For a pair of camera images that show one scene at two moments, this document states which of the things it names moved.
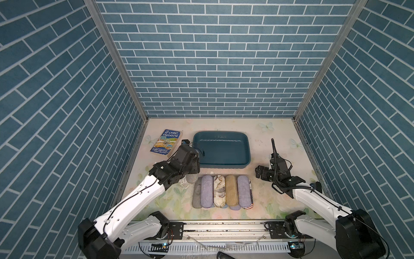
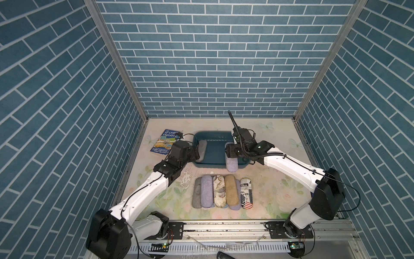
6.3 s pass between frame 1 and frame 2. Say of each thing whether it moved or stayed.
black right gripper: moved
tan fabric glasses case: stayed
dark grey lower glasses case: stayed
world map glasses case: stayed
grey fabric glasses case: moved
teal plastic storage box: stayed
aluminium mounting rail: stayed
